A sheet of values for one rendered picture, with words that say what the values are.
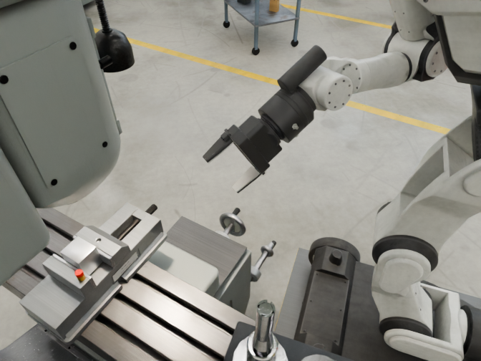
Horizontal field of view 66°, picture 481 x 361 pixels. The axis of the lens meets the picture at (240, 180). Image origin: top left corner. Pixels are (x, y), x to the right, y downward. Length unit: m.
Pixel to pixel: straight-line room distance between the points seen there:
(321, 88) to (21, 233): 0.52
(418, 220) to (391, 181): 1.83
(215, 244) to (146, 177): 1.41
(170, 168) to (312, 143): 1.06
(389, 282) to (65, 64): 0.82
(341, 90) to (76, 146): 0.45
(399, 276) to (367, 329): 0.43
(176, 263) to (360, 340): 0.63
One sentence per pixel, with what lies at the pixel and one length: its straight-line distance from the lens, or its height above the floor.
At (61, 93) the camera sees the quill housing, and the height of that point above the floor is 1.52.
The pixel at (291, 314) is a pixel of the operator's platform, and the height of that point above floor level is 0.40.
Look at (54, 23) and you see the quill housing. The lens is 0.50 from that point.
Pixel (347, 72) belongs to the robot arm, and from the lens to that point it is 0.82.
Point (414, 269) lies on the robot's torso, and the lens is 0.94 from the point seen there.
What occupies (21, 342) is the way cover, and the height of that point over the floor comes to 0.87.
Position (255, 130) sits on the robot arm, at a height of 1.35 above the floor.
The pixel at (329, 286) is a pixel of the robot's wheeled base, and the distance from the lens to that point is 1.38.
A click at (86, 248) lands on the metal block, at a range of 0.92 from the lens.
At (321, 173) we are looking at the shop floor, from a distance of 2.63.
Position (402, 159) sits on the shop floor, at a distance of 2.92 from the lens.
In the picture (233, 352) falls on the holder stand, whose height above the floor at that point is 1.11.
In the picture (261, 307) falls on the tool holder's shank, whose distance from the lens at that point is 0.51.
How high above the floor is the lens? 1.76
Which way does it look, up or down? 44 degrees down
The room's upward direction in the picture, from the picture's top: straight up
